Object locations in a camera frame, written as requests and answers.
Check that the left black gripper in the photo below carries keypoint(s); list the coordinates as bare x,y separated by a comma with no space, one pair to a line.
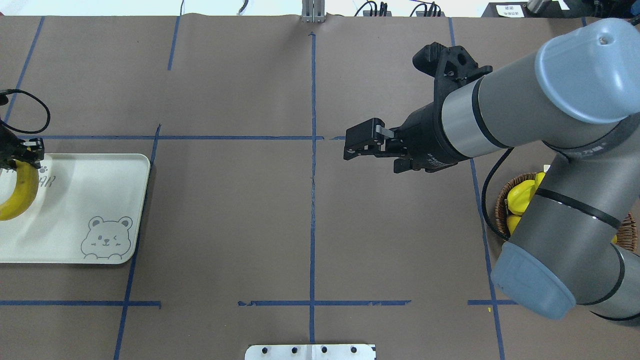
23,151

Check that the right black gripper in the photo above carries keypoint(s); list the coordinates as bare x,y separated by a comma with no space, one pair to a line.
425,134

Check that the yellow banana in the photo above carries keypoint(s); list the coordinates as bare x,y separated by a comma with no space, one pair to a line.
538,178
24,193

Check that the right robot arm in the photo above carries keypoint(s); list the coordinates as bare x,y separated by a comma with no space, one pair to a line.
579,95

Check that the cream bear plate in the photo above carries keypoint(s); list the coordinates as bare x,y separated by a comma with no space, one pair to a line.
88,210

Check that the brown wicker basket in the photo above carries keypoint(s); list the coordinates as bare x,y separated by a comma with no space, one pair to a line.
627,235

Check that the yellow mango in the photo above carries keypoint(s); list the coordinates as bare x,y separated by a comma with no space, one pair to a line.
520,196

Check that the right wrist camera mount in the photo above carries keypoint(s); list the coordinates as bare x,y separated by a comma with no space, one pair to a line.
451,67

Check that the aluminium frame post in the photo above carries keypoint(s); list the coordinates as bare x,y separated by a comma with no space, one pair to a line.
313,11

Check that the white camera stand post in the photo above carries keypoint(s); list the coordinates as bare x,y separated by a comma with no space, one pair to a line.
357,351

